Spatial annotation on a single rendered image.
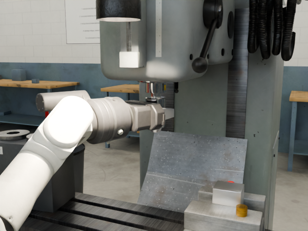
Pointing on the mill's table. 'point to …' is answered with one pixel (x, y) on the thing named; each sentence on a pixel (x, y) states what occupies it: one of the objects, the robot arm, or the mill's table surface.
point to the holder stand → (68, 184)
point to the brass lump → (241, 210)
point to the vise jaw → (219, 218)
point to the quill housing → (159, 43)
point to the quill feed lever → (214, 14)
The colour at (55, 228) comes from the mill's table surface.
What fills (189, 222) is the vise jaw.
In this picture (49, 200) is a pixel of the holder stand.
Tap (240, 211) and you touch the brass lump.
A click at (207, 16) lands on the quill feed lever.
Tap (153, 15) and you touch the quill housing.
